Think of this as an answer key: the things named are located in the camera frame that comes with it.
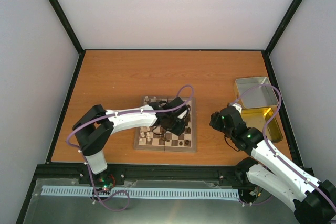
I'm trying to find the silver tin lid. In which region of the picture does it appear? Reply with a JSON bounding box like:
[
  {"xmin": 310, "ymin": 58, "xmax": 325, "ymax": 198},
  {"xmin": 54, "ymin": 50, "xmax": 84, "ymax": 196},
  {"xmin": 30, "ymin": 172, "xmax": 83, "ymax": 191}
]
[{"xmin": 233, "ymin": 77, "xmax": 279, "ymax": 110}]

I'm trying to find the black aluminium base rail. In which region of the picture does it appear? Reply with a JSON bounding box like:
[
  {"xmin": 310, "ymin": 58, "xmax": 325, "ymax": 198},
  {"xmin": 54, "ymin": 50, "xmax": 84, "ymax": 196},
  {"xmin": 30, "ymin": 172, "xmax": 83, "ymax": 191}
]
[{"xmin": 33, "ymin": 163, "xmax": 255, "ymax": 189}]

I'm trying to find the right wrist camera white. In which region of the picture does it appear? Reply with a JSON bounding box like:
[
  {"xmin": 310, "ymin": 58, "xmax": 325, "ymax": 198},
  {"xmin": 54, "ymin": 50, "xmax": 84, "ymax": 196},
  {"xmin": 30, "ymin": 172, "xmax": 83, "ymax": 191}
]
[{"xmin": 228, "ymin": 103, "xmax": 242, "ymax": 116}]

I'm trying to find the row of white chess pieces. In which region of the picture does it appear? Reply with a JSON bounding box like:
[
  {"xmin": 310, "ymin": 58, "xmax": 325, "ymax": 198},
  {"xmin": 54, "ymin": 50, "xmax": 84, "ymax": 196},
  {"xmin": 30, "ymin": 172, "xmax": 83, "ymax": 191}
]
[{"xmin": 139, "ymin": 95, "xmax": 158, "ymax": 145}]

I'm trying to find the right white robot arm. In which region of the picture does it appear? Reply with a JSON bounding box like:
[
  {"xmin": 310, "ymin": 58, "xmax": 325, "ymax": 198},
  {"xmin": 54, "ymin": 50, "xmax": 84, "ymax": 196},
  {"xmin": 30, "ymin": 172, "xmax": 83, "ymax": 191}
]
[{"xmin": 209, "ymin": 106, "xmax": 335, "ymax": 223}]

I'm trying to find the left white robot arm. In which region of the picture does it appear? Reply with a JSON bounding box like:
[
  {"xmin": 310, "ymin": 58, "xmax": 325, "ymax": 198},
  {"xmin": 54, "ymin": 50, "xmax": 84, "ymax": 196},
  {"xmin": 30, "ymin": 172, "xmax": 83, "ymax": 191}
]
[{"xmin": 72, "ymin": 97, "xmax": 190, "ymax": 184}]

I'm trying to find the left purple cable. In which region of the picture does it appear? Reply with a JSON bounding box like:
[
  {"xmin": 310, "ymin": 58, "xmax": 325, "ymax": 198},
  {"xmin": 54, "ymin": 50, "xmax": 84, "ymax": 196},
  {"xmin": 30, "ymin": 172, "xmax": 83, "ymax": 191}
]
[{"xmin": 66, "ymin": 84, "xmax": 195, "ymax": 212}]

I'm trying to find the wooden folding chess board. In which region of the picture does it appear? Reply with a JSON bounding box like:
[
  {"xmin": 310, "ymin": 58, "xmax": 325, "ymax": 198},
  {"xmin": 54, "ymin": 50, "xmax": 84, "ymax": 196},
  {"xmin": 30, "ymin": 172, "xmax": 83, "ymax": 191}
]
[{"xmin": 134, "ymin": 98, "xmax": 197, "ymax": 152}]

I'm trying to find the gold tin box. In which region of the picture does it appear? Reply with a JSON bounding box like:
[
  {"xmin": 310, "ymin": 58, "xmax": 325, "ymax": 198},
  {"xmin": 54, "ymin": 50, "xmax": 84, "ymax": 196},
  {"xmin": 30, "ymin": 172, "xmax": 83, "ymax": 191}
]
[{"xmin": 240, "ymin": 106, "xmax": 284, "ymax": 143}]

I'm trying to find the light blue cable duct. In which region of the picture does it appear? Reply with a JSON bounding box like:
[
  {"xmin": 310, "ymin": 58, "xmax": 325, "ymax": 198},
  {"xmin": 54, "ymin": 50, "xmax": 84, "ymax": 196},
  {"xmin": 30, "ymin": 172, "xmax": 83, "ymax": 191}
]
[{"xmin": 40, "ymin": 185, "xmax": 239, "ymax": 201}]

